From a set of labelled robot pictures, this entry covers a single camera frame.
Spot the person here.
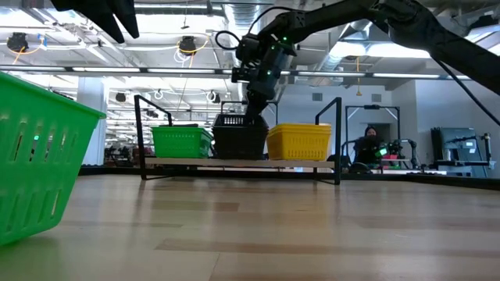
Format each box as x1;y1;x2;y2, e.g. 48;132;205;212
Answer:
352;125;388;173

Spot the black framed wooden shelf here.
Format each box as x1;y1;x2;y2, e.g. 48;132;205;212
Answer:
134;94;343;187

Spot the dark equipment rack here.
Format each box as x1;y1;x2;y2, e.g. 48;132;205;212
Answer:
430;126;496;179

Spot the silver ventilation duct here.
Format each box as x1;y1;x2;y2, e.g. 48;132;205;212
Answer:
304;19;391;87

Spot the black ceiling device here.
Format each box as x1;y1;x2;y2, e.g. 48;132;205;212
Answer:
6;31;30;53
178;35;198;57

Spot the black aluminium table frame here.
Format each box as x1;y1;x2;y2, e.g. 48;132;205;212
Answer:
77;165;500;192

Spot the white building column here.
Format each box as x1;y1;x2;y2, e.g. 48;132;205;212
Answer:
77;76;107;165

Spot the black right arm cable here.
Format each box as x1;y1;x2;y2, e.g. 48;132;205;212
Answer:
432;57;500;128

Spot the black background station frame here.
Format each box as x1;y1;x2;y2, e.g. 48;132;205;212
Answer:
345;104;401;157

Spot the green plastic basket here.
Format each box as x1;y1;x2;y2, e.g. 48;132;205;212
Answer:
0;71;107;247
151;125;214;159

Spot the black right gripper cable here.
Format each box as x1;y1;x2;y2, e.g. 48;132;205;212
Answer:
213;5;302;52

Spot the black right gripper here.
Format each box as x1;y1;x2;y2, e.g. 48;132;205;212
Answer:
230;33;298;120

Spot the yellow hanging cord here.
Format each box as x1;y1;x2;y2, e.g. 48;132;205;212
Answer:
355;56;363;98

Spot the long ceiling light bar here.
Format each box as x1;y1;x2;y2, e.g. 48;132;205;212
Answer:
0;64;473;81

